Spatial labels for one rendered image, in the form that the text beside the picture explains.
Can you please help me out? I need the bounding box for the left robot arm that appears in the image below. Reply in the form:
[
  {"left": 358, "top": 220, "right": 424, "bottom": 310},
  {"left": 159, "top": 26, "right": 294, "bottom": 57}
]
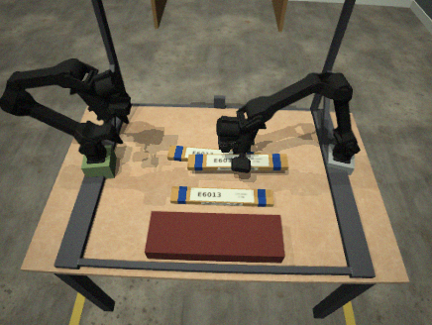
[{"left": 216, "top": 71, "right": 361, "bottom": 163}]

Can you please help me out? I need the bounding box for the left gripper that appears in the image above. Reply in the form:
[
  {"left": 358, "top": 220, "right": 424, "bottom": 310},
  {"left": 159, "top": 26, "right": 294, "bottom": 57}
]
[{"left": 231, "top": 135, "right": 255, "bottom": 173}]

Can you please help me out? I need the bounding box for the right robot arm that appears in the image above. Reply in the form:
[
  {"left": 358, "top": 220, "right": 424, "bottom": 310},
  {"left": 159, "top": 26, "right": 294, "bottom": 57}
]
[{"left": 0, "top": 58, "right": 132, "bottom": 164}]

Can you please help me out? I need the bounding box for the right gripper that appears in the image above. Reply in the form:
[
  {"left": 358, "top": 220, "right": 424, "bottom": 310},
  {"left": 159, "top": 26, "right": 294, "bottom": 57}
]
[{"left": 87, "top": 96, "right": 129, "bottom": 144}]

